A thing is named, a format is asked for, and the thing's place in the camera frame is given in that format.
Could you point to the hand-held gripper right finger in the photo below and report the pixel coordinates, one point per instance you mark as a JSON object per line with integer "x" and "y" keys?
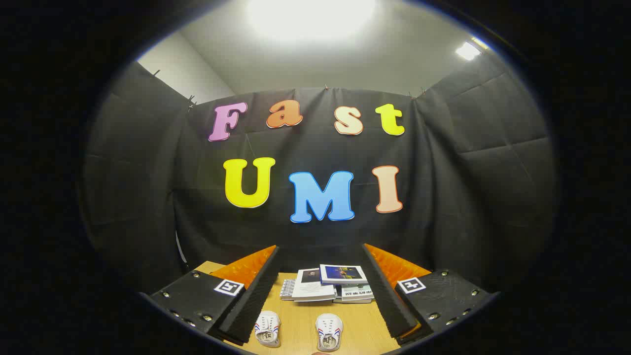
{"x": 389, "y": 301}

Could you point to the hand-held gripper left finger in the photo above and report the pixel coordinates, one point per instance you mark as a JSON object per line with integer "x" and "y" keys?
{"x": 256, "y": 296}

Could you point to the white striped canvas shoe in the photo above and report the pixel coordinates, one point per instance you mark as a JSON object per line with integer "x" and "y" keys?
{"x": 267, "y": 328}
{"x": 329, "y": 331}

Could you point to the grey patterned book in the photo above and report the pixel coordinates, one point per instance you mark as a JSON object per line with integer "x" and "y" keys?
{"x": 287, "y": 290}

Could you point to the teal cover book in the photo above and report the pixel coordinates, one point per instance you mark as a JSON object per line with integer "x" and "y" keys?
{"x": 357, "y": 292}

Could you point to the blue cover book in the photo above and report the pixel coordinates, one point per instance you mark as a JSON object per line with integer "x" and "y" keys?
{"x": 342, "y": 273}

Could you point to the white book with portrait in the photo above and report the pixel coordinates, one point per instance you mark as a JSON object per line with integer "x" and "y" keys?
{"x": 313, "y": 291}

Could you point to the small ceiling light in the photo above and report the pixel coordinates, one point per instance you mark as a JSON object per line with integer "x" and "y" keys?
{"x": 467, "y": 51}

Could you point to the large ceiling light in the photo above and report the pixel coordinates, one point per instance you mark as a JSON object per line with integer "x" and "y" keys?
{"x": 310, "y": 17}

